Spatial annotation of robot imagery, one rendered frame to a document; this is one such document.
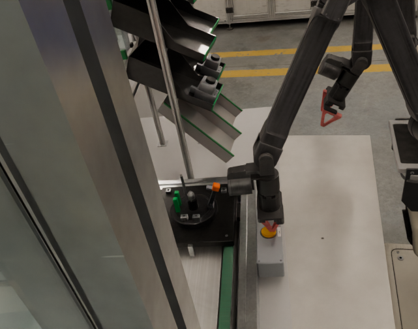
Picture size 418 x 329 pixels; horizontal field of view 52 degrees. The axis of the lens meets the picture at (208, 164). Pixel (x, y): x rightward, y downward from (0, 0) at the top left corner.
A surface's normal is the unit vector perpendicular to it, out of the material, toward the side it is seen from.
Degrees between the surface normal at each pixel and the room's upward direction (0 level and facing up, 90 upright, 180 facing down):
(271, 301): 0
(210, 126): 45
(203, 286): 0
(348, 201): 0
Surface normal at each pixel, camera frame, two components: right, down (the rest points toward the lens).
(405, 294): -0.15, -0.78
